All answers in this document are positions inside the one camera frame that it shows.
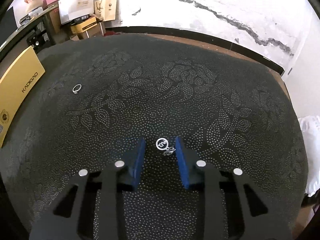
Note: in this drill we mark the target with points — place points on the tan paper gift bag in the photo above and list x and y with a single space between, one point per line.
105 10

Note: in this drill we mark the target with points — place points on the white paper gift bag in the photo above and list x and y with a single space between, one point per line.
72 9

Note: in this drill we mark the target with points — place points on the black desk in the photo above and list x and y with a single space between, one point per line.
23 31

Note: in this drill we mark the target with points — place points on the black computer monitor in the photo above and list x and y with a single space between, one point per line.
7 25

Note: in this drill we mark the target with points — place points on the brown cardboard box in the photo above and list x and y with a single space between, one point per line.
92 31

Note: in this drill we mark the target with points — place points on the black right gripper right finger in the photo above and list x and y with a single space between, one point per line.
231 205

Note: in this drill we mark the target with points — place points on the black floral table cloth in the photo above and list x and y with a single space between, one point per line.
98 96

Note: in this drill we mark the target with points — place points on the black speaker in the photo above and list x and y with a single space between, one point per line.
37 40

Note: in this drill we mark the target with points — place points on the tan woven basket bag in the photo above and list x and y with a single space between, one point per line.
32 4

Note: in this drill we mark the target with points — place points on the small yellow box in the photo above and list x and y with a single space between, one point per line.
82 27

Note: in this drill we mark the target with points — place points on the silver charm pendant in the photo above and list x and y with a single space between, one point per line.
162 144

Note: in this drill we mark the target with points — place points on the yellow cardboard box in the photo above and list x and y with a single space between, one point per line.
16 83

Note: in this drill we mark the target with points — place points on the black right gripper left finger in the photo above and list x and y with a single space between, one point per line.
71 214

